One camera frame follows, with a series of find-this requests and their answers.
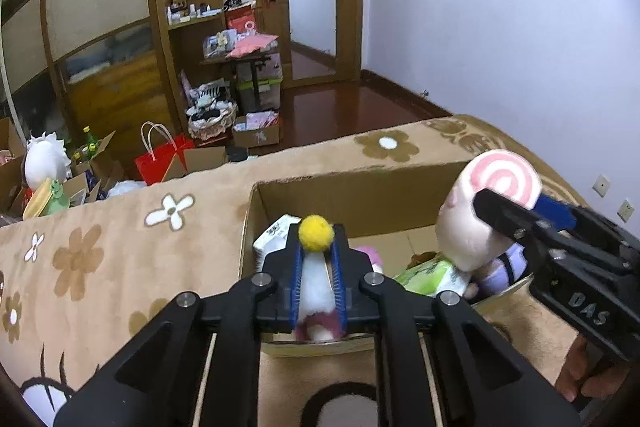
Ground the pink swirl roll plush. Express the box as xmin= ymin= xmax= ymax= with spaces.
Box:
xmin=435 ymin=150 xmax=541 ymax=272

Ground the white spiky hair plush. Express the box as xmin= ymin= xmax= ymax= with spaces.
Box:
xmin=24 ymin=132 xmax=70 ymax=191

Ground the open cardboard box on floor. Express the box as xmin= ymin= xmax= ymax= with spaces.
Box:
xmin=0 ymin=117 xmax=26 ymax=212

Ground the person right hand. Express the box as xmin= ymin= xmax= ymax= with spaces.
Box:
xmin=554 ymin=335 xmax=630 ymax=402

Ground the small cardboard box with papers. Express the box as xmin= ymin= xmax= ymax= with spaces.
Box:
xmin=232 ymin=110 xmax=281 ymax=148

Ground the yellow green frog toy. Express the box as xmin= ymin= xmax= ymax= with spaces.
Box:
xmin=23 ymin=178 xmax=70 ymax=220

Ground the purple haired doll plush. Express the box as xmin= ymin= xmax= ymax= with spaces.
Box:
xmin=464 ymin=244 xmax=527 ymax=300

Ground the cardboard box on bed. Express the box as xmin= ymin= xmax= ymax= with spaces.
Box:
xmin=238 ymin=159 xmax=534 ymax=358

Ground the wicker basket with items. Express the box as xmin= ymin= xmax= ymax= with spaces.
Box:
xmin=186 ymin=79 xmax=238 ymax=141

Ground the wall power outlet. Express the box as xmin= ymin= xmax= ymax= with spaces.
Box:
xmin=592 ymin=174 xmax=611 ymax=198

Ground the green glass bottle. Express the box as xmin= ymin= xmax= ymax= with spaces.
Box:
xmin=84 ymin=126 xmax=100 ymax=160

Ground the red box on shelf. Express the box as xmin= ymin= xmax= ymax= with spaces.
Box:
xmin=226 ymin=3 xmax=257 ymax=34

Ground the black Face tissue pack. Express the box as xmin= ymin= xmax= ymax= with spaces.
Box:
xmin=253 ymin=215 xmax=302 ymax=272

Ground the yellow dog plush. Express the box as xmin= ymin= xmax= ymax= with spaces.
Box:
xmin=407 ymin=251 xmax=438 ymax=269

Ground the storage bin under table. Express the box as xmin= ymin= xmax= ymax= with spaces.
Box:
xmin=236 ymin=53 xmax=283 ymax=113

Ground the white fluffy yellow pompom plush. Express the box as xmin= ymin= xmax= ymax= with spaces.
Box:
xmin=295 ymin=215 xmax=343 ymax=343

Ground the pink bear plush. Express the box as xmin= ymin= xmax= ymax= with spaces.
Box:
xmin=356 ymin=245 xmax=384 ymax=273

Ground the small black side table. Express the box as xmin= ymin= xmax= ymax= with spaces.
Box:
xmin=201 ymin=50 xmax=283 ymax=113

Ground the wooden wardrobe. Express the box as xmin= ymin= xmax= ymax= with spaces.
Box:
xmin=1 ymin=0 xmax=222 ymax=169

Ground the red paper gift bag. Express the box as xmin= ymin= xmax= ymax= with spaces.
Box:
xmin=134 ymin=121 xmax=194 ymax=185

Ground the green tissue pack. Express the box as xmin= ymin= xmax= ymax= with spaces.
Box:
xmin=395 ymin=255 xmax=471 ymax=297

